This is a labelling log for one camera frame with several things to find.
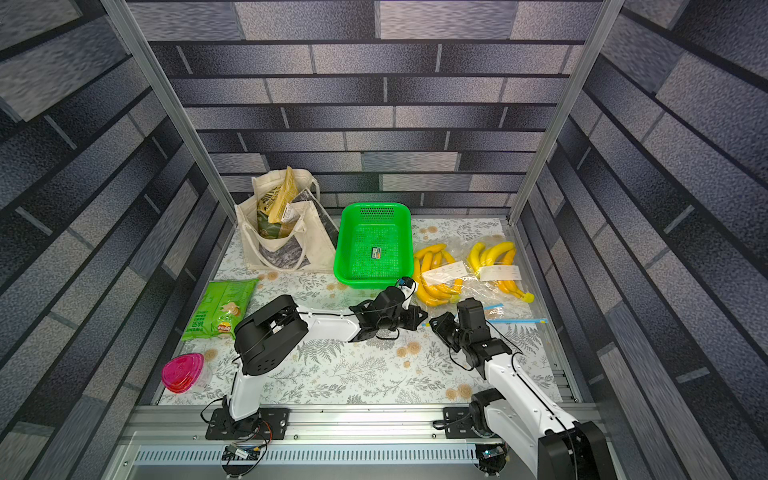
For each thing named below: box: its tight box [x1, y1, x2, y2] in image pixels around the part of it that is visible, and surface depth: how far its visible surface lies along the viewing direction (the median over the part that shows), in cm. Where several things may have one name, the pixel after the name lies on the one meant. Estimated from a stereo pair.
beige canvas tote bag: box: [235, 167, 336, 272], surface depth 94 cm
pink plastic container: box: [161, 353, 204, 394], surface depth 74 cm
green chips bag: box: [181, 279, 260, 341], surface depth 89 cm
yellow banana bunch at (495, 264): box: [468, 241, 535, 304], surface depth 100 cm
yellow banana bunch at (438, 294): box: [413, 244, 465, 307], surface depth 97 cm
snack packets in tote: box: [257, 166, 300, 239], surface depth 96 cm
